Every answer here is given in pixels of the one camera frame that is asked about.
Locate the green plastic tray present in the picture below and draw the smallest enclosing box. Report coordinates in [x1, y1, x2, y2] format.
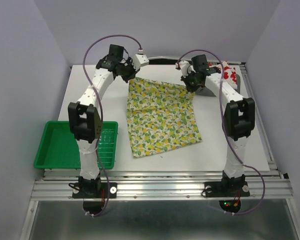
[34, 121, 119, 170]

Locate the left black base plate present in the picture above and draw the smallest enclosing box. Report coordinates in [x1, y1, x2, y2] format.
[68, 182, 117, 199]

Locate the grey folded skirt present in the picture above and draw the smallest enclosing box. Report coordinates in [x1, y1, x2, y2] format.
[195, 74, 241, 97]

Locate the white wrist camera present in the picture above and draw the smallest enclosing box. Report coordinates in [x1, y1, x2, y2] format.
[132, 54, 149, 71]
[175, 60, 191, 77]

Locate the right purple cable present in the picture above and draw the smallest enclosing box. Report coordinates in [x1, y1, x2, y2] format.
[176, 48, 266, 216]

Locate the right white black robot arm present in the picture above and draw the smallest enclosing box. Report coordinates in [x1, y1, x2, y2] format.
[176, 54, 255, 198]

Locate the lemon print skirt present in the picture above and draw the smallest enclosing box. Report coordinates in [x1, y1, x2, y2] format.
[126, 77, 202, 158]

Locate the purple cable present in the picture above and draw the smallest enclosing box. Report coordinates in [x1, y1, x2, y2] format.
[176, 48, 266, 216]
[82, 34, 144, 218]

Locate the right side aluminium rail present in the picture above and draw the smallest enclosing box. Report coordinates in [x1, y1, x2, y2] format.
[236, 62, 291, 180]

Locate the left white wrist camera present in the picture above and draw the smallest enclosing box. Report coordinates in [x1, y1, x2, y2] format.
[132, 54, 149, 71]

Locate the red poppy print skirt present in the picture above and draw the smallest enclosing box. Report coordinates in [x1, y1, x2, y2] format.
[207, 61, 240, 90]

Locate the aluminium front rail frame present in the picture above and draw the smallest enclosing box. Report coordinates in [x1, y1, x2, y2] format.
[20, 164, 300, 240]

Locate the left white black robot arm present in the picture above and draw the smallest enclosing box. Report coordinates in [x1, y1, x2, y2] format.
[67, 44, 137, 198]

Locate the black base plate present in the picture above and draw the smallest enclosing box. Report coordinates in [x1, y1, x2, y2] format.
[68, 182, 117, 199]
[201, 181, 250, 198]

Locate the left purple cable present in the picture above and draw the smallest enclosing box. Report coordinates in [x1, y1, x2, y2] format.
[82, 34, 144, 218]

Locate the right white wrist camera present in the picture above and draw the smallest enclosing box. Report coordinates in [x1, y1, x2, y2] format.
[175, 60, 191, 77]

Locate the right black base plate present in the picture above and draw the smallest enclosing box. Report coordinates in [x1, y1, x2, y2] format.
[201, 181, 250, 198]

